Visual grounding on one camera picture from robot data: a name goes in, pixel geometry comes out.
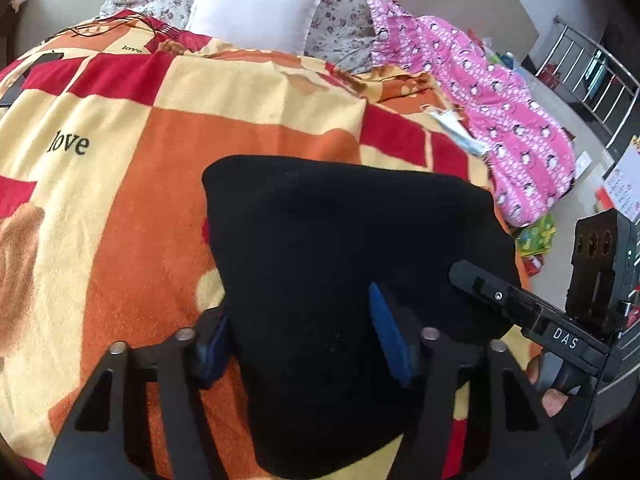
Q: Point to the floral quilt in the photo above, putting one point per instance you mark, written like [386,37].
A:
[345,20]

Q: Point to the person's right hand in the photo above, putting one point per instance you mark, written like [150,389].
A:
[552,402]

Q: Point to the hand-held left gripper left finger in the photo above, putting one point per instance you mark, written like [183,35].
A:
[215,350]

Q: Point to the white box with red print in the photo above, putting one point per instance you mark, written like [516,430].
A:
[625,180]

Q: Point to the black phone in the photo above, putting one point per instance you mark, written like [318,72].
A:
[10,92]

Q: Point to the pink penguin-print blanket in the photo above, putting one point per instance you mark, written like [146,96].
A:
[500,110]

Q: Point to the blue face mask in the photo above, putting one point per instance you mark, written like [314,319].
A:
[460,132]

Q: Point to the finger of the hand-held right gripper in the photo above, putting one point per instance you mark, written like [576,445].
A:
[495,294]

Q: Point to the black pants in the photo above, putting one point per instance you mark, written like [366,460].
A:
[325,240]

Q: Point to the metal railing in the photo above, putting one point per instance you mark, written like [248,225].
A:
[580,35]

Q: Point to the green snack packet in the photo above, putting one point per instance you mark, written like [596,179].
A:
[537,235]

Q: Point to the red and yellow printed blanket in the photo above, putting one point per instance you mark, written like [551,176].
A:
[125,185]

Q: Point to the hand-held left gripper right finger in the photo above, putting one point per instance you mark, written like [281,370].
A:
[392,345]

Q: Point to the white pillow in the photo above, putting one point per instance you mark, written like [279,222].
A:
[250,10]

